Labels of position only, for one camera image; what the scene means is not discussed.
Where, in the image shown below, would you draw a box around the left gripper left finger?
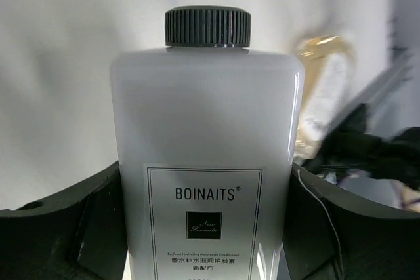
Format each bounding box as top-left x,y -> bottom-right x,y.
1,163 -> 127,279

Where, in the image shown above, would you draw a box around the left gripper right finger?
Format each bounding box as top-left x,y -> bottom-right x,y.
283,165 -> 419,279

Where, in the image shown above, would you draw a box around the white conditioner bottle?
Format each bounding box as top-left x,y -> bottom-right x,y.
110,5 -> 305,279

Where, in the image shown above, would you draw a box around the amber soap bottle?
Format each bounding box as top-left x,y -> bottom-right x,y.
294,35 -> 355,161

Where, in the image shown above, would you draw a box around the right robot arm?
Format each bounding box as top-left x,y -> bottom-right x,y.
306,102 -> 419,212

